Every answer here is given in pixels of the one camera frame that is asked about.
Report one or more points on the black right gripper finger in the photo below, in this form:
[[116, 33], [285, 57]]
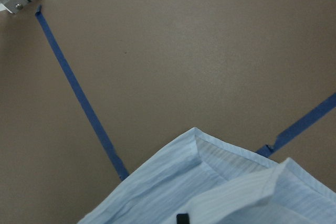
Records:
[[183, 218]]

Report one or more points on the light blue button-up shirt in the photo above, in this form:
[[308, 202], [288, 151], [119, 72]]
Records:
[[215, 182]]

